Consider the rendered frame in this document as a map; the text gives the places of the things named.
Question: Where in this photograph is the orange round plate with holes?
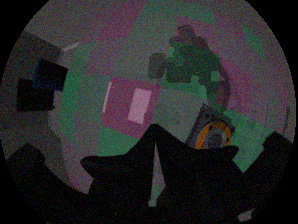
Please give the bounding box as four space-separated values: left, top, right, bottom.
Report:
196 121 231 149

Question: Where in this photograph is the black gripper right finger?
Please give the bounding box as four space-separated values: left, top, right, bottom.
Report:
154 124 239 198

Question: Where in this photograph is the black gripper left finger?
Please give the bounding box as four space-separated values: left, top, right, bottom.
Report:
80 124 156 200

